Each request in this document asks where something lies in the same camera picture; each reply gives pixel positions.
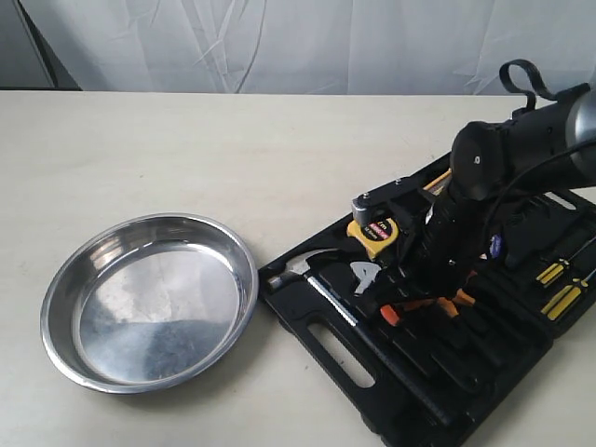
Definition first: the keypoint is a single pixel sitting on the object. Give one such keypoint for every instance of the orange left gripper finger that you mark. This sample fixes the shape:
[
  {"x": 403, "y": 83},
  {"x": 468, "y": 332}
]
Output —
[{"x": 392, "y": 313}]

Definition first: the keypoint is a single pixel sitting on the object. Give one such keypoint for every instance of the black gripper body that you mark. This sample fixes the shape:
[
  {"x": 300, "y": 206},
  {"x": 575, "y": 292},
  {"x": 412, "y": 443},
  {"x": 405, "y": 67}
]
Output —
[{"x": 438, "y": 247}]

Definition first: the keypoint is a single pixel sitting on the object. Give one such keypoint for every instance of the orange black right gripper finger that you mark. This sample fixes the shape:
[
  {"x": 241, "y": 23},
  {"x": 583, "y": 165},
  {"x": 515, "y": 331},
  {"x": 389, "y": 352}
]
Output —
[{"x": 450, "y": 306}]

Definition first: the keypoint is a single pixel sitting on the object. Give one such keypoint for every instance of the black plastic tool case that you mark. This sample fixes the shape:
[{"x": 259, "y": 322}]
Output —
[{"x": 472, "y": 361}]

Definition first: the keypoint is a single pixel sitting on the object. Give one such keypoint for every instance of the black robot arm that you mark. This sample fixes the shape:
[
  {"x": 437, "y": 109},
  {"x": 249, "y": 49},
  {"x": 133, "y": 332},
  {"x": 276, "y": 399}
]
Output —
[{"x": 545, "y": 146}]

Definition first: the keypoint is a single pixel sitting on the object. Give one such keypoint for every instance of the yellow tape measure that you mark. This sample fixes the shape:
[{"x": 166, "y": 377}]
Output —
[{"x": 374, "y": 237}]

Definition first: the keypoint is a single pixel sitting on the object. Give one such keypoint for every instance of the steel claw hammer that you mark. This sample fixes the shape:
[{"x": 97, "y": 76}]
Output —
[{"x": 300, "y": 266}]

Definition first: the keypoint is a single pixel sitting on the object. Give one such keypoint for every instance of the yellow black striped screwdriver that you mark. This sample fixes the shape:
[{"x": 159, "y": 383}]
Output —
[{"x": 548, "y": 276}]

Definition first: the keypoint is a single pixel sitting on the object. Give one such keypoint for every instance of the white backdrop curtain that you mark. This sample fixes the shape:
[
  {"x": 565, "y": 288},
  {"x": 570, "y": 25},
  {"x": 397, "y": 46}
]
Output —
[{"x": 316, "y": 47}]

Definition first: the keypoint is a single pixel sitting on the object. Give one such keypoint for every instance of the round stainless steel pan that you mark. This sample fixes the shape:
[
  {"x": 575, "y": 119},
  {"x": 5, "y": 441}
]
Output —
[{"x": 149, "y": 303}]

